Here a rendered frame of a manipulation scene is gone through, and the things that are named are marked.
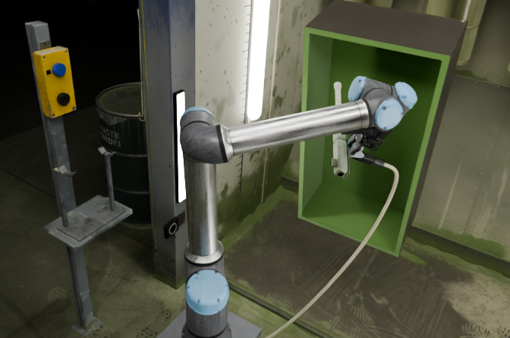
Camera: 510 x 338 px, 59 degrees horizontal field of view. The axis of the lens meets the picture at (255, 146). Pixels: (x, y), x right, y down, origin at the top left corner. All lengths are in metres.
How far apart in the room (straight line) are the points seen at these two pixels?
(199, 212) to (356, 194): 1.50
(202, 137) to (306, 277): 1.81
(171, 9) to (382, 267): 2.09
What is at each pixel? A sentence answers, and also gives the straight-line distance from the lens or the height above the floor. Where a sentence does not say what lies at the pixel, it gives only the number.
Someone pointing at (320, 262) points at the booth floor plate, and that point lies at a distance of 3.08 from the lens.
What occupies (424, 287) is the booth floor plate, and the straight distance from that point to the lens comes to 3.13.
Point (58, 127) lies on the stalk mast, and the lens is 2.04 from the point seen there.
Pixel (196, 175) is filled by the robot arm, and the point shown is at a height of 1.29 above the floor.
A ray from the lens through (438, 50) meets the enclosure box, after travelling 1.88.
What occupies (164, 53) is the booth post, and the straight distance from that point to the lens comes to 2.12.
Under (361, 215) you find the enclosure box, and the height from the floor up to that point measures 0.50.
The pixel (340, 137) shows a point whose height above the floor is 1.31.
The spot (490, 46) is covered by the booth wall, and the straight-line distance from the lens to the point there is 3.46.
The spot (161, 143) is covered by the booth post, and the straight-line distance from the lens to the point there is 2.33.
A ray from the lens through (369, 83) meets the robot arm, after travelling 1.50.
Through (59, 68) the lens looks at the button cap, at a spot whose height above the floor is 1.49.
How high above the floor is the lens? 2.09
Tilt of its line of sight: 29 degrees down
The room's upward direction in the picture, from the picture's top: 4 degrees clockwise
